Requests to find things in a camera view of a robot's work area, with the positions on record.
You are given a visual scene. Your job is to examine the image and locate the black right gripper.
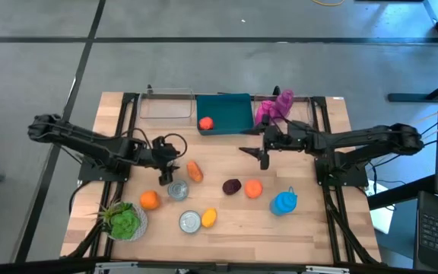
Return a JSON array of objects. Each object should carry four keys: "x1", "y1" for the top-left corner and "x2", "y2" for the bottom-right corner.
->
[{"x1": 238, "y1": 113, "x2": 313, "y2": 171}]

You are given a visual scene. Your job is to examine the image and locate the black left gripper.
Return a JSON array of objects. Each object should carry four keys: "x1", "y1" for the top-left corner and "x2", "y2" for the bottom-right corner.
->
[{"x1": 142, "y1": 135, "x2": 181, "y2": 187}]

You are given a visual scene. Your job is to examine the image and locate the pink squeeze bottle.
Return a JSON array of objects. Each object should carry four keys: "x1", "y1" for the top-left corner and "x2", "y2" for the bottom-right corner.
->
[{"x1": 254, "y1": 100, "x2": 278, "y2": 126}]

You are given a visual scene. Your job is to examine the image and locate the orange toy carrot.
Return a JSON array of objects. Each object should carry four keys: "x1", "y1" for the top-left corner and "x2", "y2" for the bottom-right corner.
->
[{"x1": 186, "y1": 159, "x2": 205, "y2": 184}]

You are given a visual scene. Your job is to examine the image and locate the round orange toy fruit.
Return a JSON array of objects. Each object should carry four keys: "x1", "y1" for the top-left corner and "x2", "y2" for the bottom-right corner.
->
[{"x1": 139, "y1": 190, "x2": 162, "y2": 212}]

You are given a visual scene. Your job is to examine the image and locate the purple squeeze bottle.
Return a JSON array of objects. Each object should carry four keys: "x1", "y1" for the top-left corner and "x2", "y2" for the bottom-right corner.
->
[{"x1": 273, "y1": 88, "x2": 295, "y2": 119}]

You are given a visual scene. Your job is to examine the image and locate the red-orange toy tomato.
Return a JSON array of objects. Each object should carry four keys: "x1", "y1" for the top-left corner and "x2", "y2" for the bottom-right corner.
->
[{"x1": 198, "y1": 116, "x2": 215, "y2": 132}]

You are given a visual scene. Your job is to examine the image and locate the blue squeeze bottle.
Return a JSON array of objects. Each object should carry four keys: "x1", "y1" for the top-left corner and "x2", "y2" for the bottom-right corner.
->
[{"x1": 269, "y1": 186, "x2": 299, "y2": 217}]

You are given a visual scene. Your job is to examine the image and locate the silver-lid tin can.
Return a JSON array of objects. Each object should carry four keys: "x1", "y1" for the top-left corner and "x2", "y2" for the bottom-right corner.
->
[{"x1": 167, "y1": 179, "x2": 190, "y2": 202}]

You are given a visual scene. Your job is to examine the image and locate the teal plastic bin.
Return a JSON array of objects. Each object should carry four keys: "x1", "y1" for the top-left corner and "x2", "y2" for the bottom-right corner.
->
[{"x1": 195, "y1": 93, "x2": 255, "y2": 137}]

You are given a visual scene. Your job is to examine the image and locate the squat orange toy pepper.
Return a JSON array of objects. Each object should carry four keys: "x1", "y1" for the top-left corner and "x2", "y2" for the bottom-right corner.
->
[{"x1": 243, "y1": 178, "x2": 265, "y2": 200}]

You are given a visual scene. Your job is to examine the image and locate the clear plastic bin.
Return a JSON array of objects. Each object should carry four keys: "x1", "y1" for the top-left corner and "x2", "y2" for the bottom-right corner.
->
[
  {"x1": 138, "y1": 88, "x2": 198, "y2": 120},
  {"x1": 252, "y1": 94, "x2": 315, "y2": 132}
]

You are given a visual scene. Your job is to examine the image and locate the dark purple toy plum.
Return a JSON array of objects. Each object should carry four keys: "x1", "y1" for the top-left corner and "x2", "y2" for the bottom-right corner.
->
[{"x1": 221, "y1": 177, "x2": 243, "y2": 196}]

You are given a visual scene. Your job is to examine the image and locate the blue-label tin can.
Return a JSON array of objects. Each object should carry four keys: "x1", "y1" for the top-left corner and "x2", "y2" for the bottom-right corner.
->
[{"x1": 178, "y1": 209, "x2": 202, "y2": 234}]

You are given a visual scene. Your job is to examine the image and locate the yellow toy lemon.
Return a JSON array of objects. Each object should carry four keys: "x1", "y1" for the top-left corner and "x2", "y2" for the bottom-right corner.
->
[{"x1": 200, "y1": 207, "x2": 219, "y2": 229}]

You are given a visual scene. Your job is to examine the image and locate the green succulent in pot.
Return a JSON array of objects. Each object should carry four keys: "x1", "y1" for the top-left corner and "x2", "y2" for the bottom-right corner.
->
[{"x1": 88, "y1": 200, "x2": 150, "y2": 242}]

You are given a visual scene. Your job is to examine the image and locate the white box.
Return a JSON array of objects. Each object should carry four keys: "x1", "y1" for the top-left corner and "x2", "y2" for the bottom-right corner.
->
[{"x1": 367, "y1": 180, "x2": 395, "y2": 235}]

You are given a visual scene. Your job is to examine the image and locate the black desk foot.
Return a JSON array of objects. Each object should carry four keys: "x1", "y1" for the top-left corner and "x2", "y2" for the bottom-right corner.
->
[
  {"x1": 387, "y1": 71, "x2": 438, "y2": 103},
  {"x1": 367, "y1": 174, "x2": 437, "y2": 211}
]

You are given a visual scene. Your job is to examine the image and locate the black rig crossbar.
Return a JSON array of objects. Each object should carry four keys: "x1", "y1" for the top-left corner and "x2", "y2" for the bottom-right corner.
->
[{"x1": 0, "y1": 256, "x2": 438, "y2": 274}]

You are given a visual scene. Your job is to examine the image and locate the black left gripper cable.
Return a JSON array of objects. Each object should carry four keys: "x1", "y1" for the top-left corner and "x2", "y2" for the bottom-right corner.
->
[{"x1": 121, "y1": 126, "x2": 189, "y2": 159}]

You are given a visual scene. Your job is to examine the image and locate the yellow floor cable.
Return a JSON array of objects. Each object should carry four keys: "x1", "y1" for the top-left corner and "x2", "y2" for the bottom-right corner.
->
[{"x1": 311, "y1": 0, "x2": 346, "y2": 7}]

